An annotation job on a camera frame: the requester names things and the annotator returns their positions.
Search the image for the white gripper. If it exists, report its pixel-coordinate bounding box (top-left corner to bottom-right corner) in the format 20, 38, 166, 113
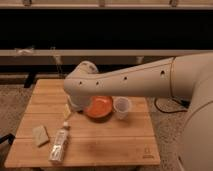
68, 96, 88, 111

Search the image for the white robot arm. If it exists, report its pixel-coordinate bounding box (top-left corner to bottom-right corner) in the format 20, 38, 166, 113
64, 52, 213, 171

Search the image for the translucent plastic cup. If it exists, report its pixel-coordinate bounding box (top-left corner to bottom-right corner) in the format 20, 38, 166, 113
113, 97, 132, 119

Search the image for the orange bowl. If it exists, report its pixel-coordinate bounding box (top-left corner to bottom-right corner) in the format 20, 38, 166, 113
84, 96, 113, 118

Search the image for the beige sponge block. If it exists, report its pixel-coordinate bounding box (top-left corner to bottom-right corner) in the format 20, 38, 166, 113
33, 125, 49, 147

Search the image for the clear plastic bottle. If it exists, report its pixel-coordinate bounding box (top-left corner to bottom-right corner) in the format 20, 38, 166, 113
49, 121, 70, 163

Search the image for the black object at left edge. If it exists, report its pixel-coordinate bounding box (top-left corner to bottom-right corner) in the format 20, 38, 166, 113
0, 134, 15, 145

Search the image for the black cable on floor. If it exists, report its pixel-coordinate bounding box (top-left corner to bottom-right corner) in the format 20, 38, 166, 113
153, 97, 189, 114

